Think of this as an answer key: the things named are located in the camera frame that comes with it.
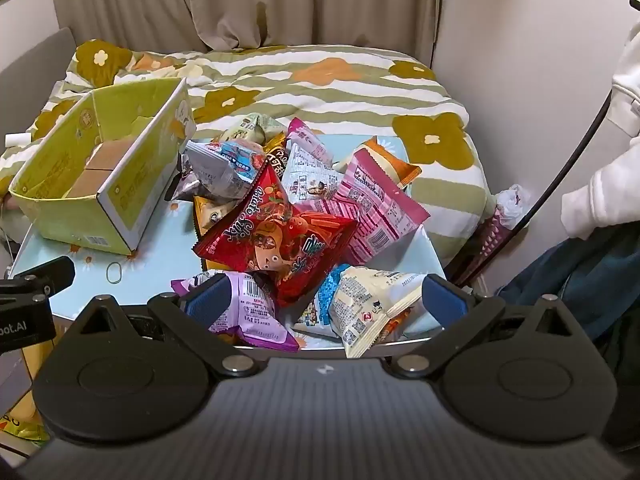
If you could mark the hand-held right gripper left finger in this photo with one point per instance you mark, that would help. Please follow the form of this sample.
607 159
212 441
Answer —
207 296

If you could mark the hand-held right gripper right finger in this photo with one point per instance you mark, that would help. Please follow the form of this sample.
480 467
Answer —
444 296

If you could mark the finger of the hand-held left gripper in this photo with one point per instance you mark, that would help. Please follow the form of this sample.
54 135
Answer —
47 275

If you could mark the purple snack packet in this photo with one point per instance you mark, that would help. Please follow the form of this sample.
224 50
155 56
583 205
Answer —
255 310

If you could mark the green cardboard box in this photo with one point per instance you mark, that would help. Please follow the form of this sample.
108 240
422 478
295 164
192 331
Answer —
60 175

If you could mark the cream and orange snack packet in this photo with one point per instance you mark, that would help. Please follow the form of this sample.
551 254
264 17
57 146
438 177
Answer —
395 165

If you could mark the pink patterned bin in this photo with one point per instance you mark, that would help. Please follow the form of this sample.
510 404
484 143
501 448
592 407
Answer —
487 245

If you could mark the yellow bag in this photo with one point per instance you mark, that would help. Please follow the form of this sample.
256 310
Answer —
22 427

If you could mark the white plastic bag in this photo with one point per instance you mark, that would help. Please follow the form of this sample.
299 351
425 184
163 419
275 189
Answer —
512 205

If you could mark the person's blue jeans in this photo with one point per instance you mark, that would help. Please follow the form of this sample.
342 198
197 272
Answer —
575 285

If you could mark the small white roll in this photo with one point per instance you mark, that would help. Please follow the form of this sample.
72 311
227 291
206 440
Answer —
17 139

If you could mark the person's white hoodie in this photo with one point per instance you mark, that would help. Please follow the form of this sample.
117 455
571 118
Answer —
605 175

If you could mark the grey headboard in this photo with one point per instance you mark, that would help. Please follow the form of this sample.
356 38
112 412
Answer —
30 65

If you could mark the striped floral blanket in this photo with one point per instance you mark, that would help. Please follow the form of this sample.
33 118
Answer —
325 90

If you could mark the beige curtain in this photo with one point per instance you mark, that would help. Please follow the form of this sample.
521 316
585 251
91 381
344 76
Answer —
250 5

